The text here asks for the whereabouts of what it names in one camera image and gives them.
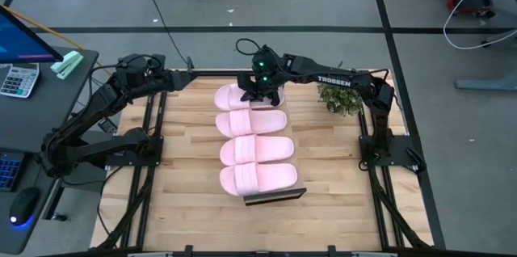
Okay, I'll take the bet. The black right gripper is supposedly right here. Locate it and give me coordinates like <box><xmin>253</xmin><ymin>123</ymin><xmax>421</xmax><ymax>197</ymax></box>
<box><xmin>237</xmin><ymin>44</ymin><xmax>287</xmax><ymax>107</ymax></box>

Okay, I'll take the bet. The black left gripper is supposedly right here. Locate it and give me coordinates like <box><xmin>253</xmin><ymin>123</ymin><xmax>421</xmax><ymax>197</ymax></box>
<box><xmin>128</xmin><ymin>53</ymin><xmax>199</xmax><ymax>91</ymax></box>

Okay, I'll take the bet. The pink foam slide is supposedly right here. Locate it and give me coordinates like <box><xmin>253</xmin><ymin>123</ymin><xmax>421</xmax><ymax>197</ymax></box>
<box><xmin>219</xmin><ymin>134</ymin><xmax>296</xmax><ymax>166</ymax></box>
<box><xmin>218</xmin><ymin>162</ymin><xmax>299</xmax><ymax>197</ymax></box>
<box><xmin>213</xmin><ymin>82</ymin><xmax>285</xmax><ymax>112</ymax></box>
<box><xmin>214</xmin><ymin>108</ymin><xmax>288</xmax><ymax>138</ymax></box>

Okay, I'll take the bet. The black frame wooden shelf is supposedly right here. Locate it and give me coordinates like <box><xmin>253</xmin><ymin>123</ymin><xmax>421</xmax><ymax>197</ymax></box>
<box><xmin>237</xmin><ymin>81</ymin><xmax>308</xmax><ymax>207</ymax></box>

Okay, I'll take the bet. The green potted plant black pot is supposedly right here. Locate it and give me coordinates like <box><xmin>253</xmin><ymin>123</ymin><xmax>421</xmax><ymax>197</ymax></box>
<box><xmin>317</xmin><ymin>82</ymin><xmax>364</xmax><ymax>117</ymax></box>

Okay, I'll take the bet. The mint green stapler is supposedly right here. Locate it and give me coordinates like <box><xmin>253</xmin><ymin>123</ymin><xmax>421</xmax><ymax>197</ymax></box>
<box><xmin>50</xmin><ymin>50</ymin><xmax>85</xmax><ymax>81</ymax></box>

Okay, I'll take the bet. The dark grey desk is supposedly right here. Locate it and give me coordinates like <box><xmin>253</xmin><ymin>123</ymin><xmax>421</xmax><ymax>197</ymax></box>
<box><xmin>0</xmin><ymin>44</ymin><xmax>100</xmax><ymax>256</ymax></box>

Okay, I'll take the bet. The grey calculator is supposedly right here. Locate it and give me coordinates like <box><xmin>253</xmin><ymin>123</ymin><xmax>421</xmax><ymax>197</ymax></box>
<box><xmin>0</xmin><ymin>62</ymin><xmax>40</xmax><ymax>99</ymax></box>

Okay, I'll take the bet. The computer monitor blue screen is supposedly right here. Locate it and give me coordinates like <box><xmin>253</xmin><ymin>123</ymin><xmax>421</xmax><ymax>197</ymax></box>
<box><xmin>0</xmin><ymin>4</ymin><xmax>65</xmax><ymax>65</ymax></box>

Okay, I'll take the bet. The backlit black keyboard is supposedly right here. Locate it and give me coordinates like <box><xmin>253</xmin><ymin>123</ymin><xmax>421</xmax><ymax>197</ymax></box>
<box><xmin>0</xmin><ymin>150</ymin><xmax>26</xmax><ymax>192</ymax></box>

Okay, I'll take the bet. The black computer mouse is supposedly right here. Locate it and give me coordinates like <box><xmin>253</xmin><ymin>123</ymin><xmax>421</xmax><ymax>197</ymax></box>
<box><xmin>8</xmin><ymin>186</ymin><xmax>40</xmax><ymax>228</ymax></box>

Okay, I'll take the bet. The grey table base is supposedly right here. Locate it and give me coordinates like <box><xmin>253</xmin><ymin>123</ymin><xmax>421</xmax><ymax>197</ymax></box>
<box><xmin>455</xmin><ymin>28</ymin><xmax>517</xmax><ymax>92</ymax></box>

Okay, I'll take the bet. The black aluminium table frame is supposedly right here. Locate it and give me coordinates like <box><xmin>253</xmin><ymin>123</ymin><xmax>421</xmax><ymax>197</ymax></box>
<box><xmin>95</xmin><ymin>69</ymin><xmax>435</xmax><ymax>257</ymax></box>

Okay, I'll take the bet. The long black floor cable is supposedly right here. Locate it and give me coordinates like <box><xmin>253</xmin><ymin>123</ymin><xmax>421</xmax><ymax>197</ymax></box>
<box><xmin>137</xmin><ymin>0</ymin><xmax>191</xmax><ymax>68</ymax></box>

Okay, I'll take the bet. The yellow cable black knob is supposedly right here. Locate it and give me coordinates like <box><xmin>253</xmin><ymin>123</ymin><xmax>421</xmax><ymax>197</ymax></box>
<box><xmin>3</xmin><ymin>5</ymin><xmax>114</xmax><ymax>78</ymax></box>

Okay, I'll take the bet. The white floor cable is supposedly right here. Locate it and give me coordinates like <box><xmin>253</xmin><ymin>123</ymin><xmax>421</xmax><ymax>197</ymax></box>
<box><xmin>443</xmin><ymin>0</ymin><xmax>517</xmax><ymax>51</ymax></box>

